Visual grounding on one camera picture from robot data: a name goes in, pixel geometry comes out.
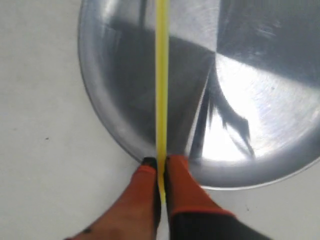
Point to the round silver metal plate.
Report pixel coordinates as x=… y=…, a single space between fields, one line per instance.
x=243 y=84

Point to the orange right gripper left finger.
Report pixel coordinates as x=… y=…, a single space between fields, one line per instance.
x=136 y=214

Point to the thin yellow strip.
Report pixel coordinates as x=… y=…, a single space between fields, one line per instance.
x=161 y=89

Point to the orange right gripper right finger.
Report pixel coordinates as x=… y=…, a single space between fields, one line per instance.
x=192 y=214

